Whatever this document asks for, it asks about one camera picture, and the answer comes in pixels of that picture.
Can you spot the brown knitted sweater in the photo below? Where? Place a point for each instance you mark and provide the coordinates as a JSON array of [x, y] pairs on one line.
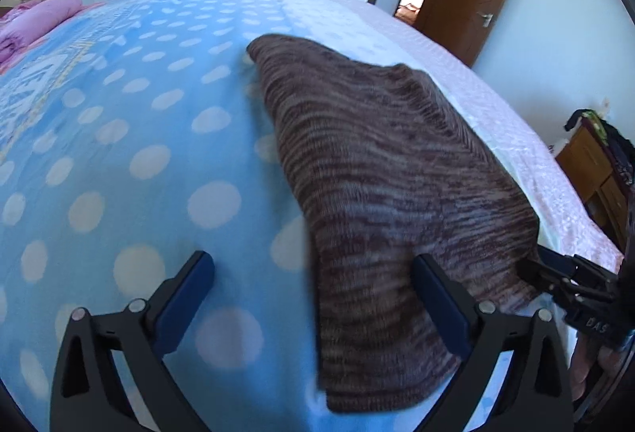
[[384, 168]]

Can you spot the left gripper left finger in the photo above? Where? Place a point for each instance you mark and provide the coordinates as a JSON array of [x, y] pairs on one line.
[[88, 394]]

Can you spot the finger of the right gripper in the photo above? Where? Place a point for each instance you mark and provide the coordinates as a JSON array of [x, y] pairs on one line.
[[550, 277], [558, 258]]

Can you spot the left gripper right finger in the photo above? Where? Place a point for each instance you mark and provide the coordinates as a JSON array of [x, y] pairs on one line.
[[535, 394]]

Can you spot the folded pink quilt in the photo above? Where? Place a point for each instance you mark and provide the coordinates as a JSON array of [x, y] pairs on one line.
[[29, 26]]

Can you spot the blue polka dot blanket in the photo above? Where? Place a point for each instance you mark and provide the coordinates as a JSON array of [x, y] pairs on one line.
[[134, 134]]

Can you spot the wooden bedside cabinet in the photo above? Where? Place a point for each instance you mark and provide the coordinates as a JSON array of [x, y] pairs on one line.
[[593, 173]]

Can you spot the silver door handle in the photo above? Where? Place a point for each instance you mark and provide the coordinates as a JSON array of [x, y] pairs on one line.
[[486, 18]]

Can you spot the clothes pile on cabinet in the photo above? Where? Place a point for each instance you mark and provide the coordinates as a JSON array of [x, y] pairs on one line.
[[621, 150]]

